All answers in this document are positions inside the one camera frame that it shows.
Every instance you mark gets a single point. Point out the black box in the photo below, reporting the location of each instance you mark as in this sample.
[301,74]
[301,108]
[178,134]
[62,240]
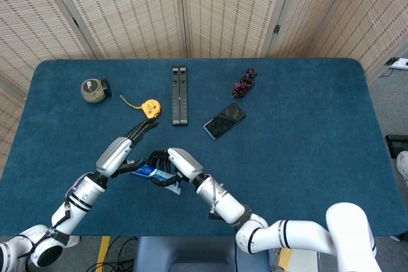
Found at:
[396,144]

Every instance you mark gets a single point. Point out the white power strip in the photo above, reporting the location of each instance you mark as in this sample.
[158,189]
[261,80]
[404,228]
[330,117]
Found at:
[400,63]

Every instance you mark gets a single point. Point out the yellow tape measure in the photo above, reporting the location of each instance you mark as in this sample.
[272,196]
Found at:
[151,108]

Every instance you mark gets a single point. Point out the blue and white toothpaste tube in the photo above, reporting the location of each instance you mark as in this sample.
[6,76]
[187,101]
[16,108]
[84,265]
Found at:
[145,170]

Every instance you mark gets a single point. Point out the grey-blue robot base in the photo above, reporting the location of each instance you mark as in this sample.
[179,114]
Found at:
[191,253]

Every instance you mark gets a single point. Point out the white shoe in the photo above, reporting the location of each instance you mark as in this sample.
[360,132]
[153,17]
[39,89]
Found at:
[403,167]

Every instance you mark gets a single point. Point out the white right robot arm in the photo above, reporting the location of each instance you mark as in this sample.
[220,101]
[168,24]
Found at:
[296,233]

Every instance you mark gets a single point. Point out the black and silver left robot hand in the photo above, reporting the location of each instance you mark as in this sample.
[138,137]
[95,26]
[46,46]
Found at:
[113,157]

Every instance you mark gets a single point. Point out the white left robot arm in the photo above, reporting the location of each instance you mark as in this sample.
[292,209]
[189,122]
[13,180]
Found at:
[76,205]

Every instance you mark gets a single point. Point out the black folding stand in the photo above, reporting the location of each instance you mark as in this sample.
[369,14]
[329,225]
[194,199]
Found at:
[180,97]

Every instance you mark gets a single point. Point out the black smartphone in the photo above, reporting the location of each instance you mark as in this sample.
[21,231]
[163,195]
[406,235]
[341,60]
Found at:
[224,121]

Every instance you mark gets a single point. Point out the blue table mat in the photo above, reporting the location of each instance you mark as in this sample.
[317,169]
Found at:
[287,163]

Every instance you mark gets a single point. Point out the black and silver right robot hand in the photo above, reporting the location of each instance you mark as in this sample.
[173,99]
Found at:
[186,165]

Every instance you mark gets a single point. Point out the round glass jar black lid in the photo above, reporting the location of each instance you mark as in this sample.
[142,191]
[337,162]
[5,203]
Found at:
[92,92]

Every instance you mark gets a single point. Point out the woven folding screen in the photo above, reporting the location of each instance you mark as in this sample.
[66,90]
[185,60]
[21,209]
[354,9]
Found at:
[134,11]

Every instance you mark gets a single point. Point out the yellow cardboard box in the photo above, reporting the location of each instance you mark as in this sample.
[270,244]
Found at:
[299,260]

